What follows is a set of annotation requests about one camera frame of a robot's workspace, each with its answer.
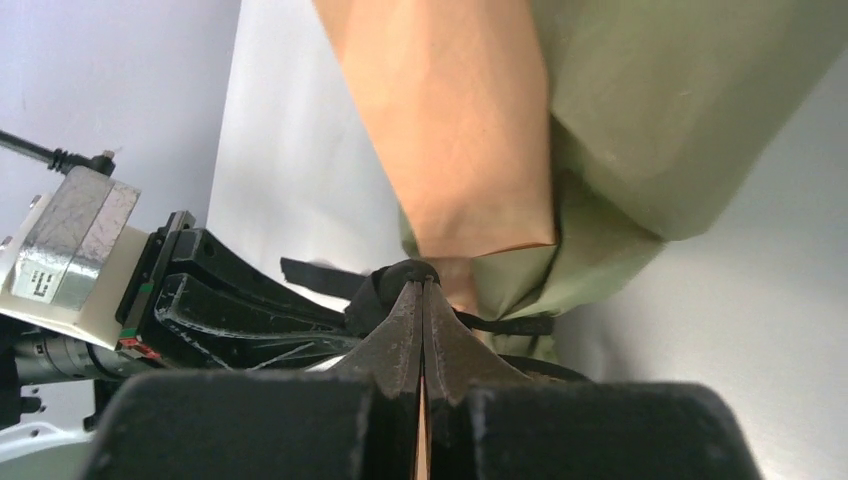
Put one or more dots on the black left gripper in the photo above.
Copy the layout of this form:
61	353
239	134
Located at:
176	298

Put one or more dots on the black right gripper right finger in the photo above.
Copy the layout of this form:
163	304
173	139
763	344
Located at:
490	421

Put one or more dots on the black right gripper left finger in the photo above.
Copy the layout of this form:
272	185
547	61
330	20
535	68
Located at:
357	420

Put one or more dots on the orange green wrapping paper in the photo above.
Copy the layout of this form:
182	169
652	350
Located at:
544	152

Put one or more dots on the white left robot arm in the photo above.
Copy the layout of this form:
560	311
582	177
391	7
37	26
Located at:
48	442

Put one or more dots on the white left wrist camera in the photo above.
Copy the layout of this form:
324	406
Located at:
68	266

